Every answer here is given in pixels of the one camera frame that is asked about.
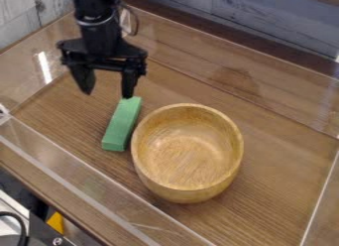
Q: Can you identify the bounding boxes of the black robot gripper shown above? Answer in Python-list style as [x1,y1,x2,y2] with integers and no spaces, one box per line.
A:
[57,20,147,99]

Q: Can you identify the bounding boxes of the green rectangular block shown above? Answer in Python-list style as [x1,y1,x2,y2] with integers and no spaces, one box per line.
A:
[101,96,141,152]

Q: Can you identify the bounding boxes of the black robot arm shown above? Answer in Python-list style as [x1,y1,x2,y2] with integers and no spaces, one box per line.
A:
[57,0,147,98]

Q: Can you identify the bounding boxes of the brown wooden bowl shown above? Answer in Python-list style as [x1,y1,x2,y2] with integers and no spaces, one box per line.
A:
[131,103,244,203]

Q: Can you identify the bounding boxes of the clear acrylic tray walls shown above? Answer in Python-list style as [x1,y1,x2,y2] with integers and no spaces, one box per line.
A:
[0,1,339,246]

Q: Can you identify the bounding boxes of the yellow label on equipment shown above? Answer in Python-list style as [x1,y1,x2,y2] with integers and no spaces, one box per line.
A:
[47,212,65,234]

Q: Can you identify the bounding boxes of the black equipment with screw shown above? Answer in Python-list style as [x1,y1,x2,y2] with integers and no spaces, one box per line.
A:
[27,220,76,246]

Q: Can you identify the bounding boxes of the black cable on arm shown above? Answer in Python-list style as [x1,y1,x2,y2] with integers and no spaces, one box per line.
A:
[116,1,140,38]

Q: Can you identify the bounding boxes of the clear acrylic corner bracket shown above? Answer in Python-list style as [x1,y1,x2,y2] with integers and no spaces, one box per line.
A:
[119,6,132,37]

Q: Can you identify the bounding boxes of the black cable lower left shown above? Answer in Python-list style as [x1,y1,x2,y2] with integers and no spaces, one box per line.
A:
[0,210,28,246]

